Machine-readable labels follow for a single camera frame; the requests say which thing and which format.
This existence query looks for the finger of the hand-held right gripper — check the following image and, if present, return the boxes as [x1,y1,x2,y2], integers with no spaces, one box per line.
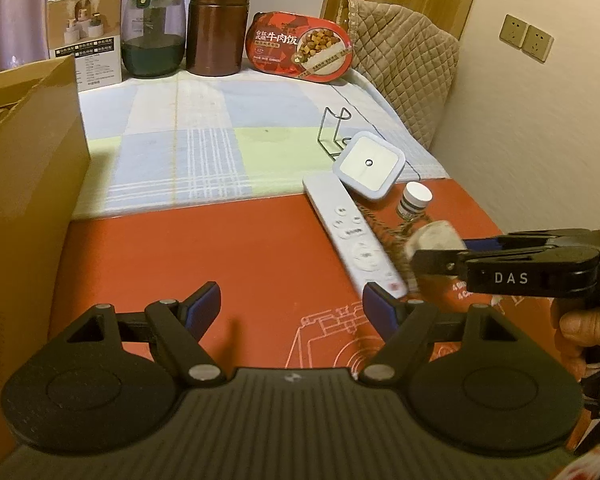
[462,229,600,255]
[410,248,471,277]

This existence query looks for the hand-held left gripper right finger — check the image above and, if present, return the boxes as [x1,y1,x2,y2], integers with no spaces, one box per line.
[358,282,541,387]

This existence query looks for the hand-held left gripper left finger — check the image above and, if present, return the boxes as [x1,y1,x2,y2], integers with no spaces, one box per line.
[37,281,227,387]

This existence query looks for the clear round object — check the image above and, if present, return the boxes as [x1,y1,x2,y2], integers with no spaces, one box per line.
[404,221,468,261]

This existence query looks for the small white-capped bottle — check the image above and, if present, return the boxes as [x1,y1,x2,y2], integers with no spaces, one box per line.
[396,181,432,223]

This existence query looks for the white remote control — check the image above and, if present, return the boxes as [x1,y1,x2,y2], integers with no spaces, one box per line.
[302,175,408,298]

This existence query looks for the white square night light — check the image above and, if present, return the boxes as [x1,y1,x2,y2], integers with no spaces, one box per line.
[331,131,407,202]

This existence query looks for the cardboard box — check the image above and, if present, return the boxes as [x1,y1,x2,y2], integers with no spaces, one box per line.
[0,55,92,466]

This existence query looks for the person's right hand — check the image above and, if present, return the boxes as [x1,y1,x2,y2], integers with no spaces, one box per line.
[552,304,600,378]

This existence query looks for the red printed mat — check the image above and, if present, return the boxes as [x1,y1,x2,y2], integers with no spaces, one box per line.
[50,177,588,453]

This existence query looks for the checked pastel tablecloth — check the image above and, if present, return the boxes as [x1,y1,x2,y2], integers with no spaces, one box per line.
[70,67,451,221]

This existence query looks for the beige quilted chair cover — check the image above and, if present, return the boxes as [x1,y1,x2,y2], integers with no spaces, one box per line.
[336,0,462,151]

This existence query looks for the red oval meal pack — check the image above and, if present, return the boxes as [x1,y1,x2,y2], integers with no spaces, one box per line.
[244,10,355,83]

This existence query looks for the brown cylindrical canister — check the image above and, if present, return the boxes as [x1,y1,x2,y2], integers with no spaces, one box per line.
[186,0,253,77]

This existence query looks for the white product box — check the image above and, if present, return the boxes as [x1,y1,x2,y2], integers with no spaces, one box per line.
[46,0,123,92]

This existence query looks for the braided brown cord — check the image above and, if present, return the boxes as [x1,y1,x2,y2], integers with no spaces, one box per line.
[357,204,418,291]

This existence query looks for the metal wire stand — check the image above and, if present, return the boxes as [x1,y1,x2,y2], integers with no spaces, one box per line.
[319,106,353,161]

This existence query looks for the beige wall socket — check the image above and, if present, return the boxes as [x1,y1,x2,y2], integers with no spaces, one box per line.
[522,24,555,63]
[498,14,531,52]

